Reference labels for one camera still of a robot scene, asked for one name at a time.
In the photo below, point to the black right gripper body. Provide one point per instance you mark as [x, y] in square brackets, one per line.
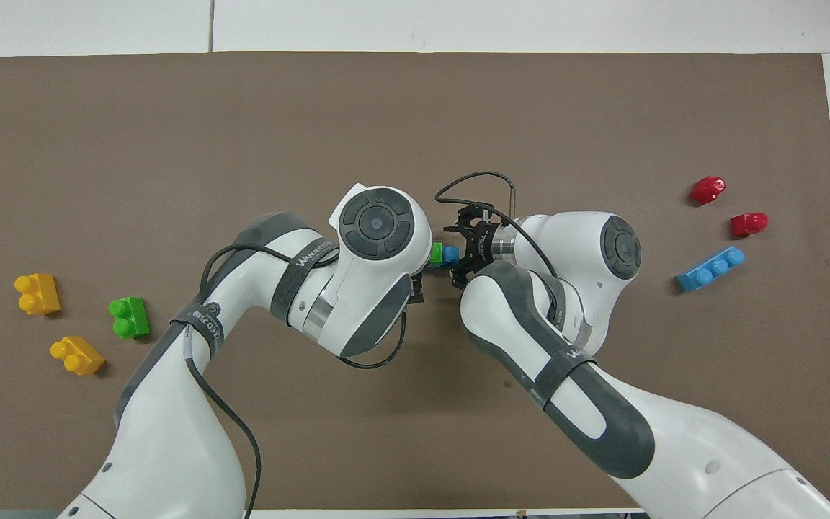
[481, 241]

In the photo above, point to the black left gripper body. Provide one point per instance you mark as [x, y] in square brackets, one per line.
[417, 287]

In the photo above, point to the blue three-stud toy block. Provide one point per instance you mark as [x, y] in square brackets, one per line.
[710, 269]
[451, 256]

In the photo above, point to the green two-stud toy block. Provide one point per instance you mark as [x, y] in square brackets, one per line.
[130, 318]
[436, 254]

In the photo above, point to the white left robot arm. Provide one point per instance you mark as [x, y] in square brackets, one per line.
[192, 404]

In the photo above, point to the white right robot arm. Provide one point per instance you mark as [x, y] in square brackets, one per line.
[602, 404]

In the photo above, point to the red single-stud toy block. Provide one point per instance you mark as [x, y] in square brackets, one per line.
[707, 190]
[748, 224]

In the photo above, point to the yellow two-stud toy block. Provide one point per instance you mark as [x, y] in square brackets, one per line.
[39, 294]
[78, 356]

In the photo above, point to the brown table mat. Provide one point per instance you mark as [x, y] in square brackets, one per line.
[415, 122]

